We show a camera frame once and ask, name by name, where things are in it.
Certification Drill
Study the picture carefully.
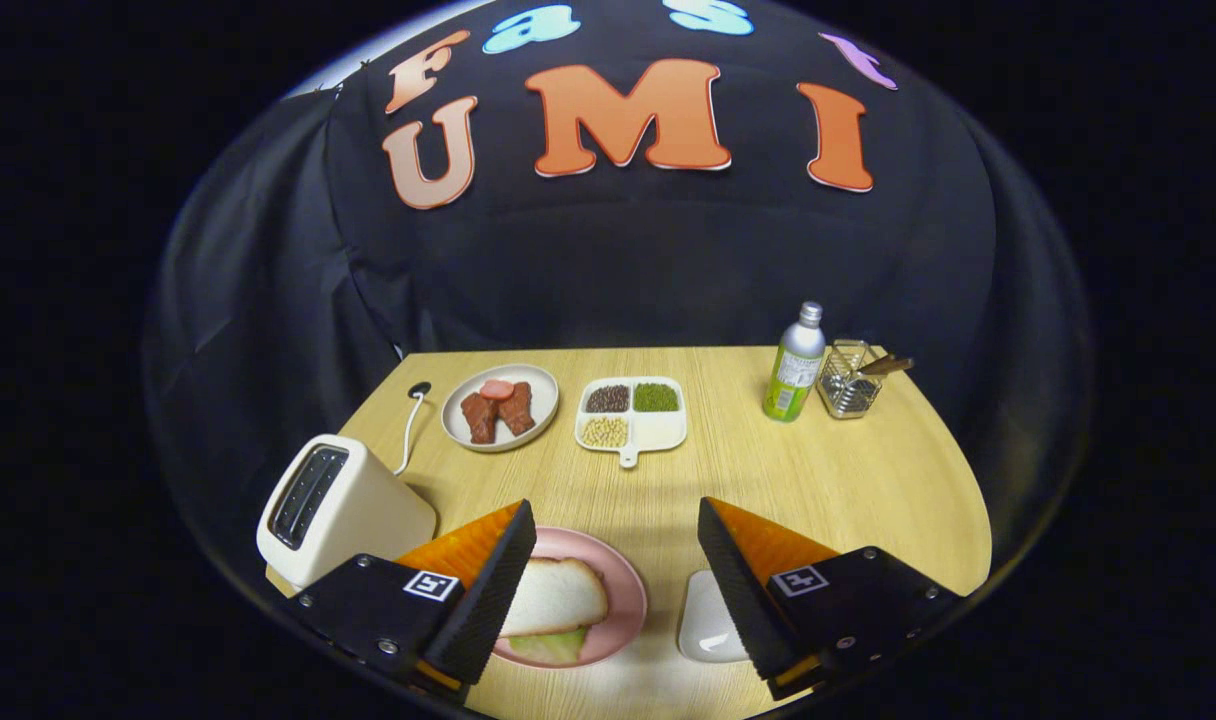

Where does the cream white toaster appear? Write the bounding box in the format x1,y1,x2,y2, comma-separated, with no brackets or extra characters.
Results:
256,434,438,589

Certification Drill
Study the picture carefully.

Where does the brown-crust bread slice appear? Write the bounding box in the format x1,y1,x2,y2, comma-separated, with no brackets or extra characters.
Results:
501,558,609,638

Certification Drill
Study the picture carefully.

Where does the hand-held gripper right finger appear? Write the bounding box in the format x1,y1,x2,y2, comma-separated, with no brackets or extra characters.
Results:
696,496,964,701

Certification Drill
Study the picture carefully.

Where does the white square plate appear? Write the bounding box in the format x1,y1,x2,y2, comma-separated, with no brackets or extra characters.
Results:
677,570,751,664

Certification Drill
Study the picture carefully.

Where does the metal wire utensil basket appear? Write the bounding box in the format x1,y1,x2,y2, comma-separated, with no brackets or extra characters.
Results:
816,339,884,420

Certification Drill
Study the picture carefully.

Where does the brown meat piece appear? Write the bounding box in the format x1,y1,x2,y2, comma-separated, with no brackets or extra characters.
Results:
459,392,499,445
498,381,536,437

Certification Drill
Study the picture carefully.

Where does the silver bottle green label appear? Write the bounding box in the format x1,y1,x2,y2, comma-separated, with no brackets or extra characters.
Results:
762,301,827,423

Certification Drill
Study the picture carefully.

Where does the white divided dish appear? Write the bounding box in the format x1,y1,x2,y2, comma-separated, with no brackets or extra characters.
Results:
575,376,688,469

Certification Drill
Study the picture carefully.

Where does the white toaster cable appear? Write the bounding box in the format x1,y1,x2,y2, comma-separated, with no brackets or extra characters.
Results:
393,394,425,476

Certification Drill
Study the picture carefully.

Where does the beige round plate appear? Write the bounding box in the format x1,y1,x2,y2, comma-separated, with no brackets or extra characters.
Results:
441,363,560,453

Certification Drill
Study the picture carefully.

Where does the green lettuce leaf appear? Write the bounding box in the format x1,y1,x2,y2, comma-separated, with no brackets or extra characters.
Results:
508,626,589,665

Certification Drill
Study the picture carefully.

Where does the pink round plate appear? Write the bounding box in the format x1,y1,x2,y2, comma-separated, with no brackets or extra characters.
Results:
493,527,649,669

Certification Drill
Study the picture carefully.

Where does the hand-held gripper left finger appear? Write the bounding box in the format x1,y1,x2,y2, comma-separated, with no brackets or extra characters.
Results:
288,498,539,699

